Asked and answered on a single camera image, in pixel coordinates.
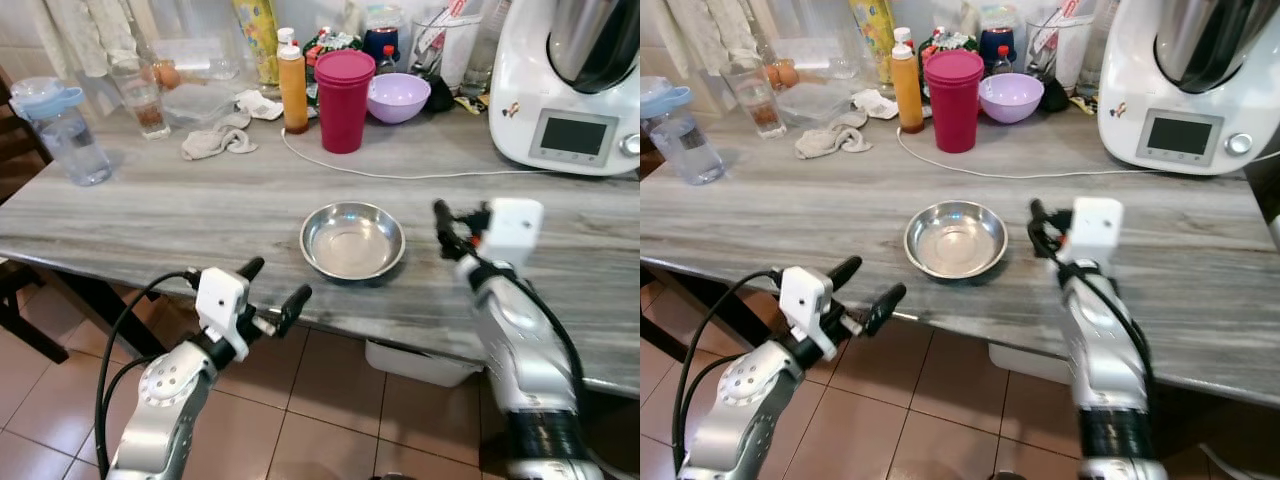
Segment stainless steel bowl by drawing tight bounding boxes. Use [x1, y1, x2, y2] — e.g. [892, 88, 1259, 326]
[904, 200, 1009, 282]
[300, 201, 407, 283]

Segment white plastic bin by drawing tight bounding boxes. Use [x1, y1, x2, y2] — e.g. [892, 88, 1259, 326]
[987, 342, 1077, 387]
[364, 338, 483, 389]

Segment white kitchen food processor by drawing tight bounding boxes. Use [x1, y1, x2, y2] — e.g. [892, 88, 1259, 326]
[488, 0, 641, 179]
[1097, 0, 1280, 178]

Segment lilac plastic bowl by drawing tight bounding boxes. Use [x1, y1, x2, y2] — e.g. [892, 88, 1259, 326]
[978, 72, 1045, 125]
[366, 72, 433, 125]

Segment crumpled grey cloth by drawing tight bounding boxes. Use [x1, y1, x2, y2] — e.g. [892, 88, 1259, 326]
[795, 110, 872, 160]
[180, 111, 259, 162]

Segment magenta plastic tumbler with lid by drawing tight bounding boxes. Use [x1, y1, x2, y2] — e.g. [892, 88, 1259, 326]
[923, 49, 986, 155]
[314, 49, 377, 155]

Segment small white cloth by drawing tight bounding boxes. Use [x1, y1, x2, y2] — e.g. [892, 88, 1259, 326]
[236, 89, 286, 122]
[852, 88, 900, 122]

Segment clear measuring jug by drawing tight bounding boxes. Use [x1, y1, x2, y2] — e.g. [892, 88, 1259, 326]
[410, 8, 487, 97]
[1026, 8, 1099, 97]

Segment orange bottle with white cap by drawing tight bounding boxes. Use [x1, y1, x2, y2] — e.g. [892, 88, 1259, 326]
[890, 27, 924, 135]
[277, 27, 310, 135]

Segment clear plastic container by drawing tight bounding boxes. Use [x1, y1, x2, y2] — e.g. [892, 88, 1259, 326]
[150, 35, 253, 123]
[770, 35, 867, 123]

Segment dark blue jar clear lid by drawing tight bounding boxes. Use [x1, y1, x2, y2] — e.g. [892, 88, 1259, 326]
[362, 5, 402, 67]
[978, 5, 1019, 71]

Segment clear drinking glass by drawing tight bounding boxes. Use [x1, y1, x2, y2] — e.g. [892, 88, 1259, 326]
[722, 55, 787, 140]
[112, 58, 172, 140]

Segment green red printed packet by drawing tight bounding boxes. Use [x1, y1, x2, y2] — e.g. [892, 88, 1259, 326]
[302, 27, 364, 63]
[918, 27, 979, 57]

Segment clear water bottle blue lid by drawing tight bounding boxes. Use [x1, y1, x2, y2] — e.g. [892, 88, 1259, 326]
[640, 76, 726, 187]
[10, 76, 114, 188]

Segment dark wooden chair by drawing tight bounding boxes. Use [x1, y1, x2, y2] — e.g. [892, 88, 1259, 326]
[0, 68, 73, 367]

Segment yellow printed package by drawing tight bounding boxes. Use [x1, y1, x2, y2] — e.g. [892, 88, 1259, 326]
[232, 0, 282, 87]
[849, 0, 898, 63]

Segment hanging beige towels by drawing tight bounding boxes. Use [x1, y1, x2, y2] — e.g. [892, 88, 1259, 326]
[38, 0, 163, 80]
[664, 0, 773, 77]

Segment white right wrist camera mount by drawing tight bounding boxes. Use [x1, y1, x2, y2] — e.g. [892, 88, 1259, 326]
[1065, 197, 1124, 267]
[480, 198, 545, 269]

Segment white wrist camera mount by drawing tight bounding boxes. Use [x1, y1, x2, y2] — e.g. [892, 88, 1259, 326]
[195, 267, 251, 363]
[779, 266, 836, 362]
[1065, 197, 1124, 267]
[480, 198, 545, 269]

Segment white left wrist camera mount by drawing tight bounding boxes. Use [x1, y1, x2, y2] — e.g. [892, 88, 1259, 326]
[195, 267, 251, 363]
[779, 266, 836, 362]

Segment white power cable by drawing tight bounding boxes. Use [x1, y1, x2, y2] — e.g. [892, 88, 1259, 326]
[280, 128, 561, 182]
[895, 128, 1280, 182]

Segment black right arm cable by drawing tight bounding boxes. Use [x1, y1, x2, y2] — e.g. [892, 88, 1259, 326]
[498, 268, 593, 403]
[1085, 262, 1159, 403]

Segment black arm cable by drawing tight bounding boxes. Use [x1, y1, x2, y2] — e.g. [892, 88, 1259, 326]
[94, 269, 203, 477]
[498, 268, 593, 403]
[1085, 262, 1159, 403]
[671, 269, 784, 477]

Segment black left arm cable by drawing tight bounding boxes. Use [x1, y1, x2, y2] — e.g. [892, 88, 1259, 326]
[671, 269, 784, 477]
[94, 269, 203, 477]

